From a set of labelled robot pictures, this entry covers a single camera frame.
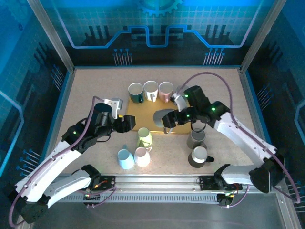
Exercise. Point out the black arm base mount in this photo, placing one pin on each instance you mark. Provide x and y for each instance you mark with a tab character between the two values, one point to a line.
207	182
108	182

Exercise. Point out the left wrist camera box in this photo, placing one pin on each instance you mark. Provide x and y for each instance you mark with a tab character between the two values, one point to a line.
115	103

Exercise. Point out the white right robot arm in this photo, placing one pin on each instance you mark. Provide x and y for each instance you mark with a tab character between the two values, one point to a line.
243	138

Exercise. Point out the yellow plastic tray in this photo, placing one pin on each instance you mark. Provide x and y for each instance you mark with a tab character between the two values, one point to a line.
143	114

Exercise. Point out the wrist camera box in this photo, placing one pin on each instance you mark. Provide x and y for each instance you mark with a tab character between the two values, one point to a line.
115	103
179	102

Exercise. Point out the black mug white base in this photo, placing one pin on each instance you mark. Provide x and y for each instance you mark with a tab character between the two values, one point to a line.
197	162

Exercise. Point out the dark grey mug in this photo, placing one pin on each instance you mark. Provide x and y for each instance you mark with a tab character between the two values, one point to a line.
196	140

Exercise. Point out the light blue mug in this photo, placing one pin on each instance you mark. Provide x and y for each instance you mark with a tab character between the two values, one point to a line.
125	159

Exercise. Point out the aluminium front rail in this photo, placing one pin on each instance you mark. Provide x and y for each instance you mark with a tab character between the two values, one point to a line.
155	183

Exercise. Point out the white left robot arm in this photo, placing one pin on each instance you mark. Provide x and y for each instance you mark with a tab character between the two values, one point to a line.
59	162

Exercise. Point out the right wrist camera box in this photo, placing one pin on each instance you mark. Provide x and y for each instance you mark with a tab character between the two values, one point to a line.
179	102

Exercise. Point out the steel sheet panel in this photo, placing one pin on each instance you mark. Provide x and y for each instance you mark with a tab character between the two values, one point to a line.
143	217

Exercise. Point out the pale pink mug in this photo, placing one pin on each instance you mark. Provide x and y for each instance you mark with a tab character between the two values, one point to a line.
142	157

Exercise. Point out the dark green mug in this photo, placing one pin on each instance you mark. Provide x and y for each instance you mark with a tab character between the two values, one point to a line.
135	97

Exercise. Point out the aluminium side rail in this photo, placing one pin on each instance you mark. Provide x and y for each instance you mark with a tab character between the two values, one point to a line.
247	90
56	128

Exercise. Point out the aluminium frame post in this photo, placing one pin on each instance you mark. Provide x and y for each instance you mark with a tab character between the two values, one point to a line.
259	38
54	40

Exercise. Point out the light green mug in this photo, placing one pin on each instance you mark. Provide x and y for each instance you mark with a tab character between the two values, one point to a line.
144	138

